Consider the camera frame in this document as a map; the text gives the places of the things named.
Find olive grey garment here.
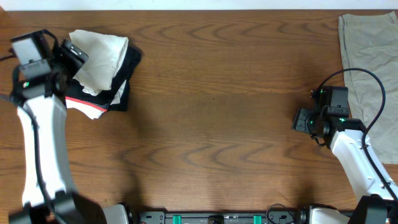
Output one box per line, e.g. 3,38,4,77
338,12,397,164

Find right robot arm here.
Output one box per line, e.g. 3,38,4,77
292,86,397,223

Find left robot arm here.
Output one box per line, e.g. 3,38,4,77
6,29,106,223

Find white folded garment red trim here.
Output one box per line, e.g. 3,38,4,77
65,80,130,119

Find black folded garment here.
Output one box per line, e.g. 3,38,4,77
66,46,141,100

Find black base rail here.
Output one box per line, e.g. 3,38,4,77
102,203,355,224

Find white printed t-shirt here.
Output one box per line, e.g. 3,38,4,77
69,30,129,96

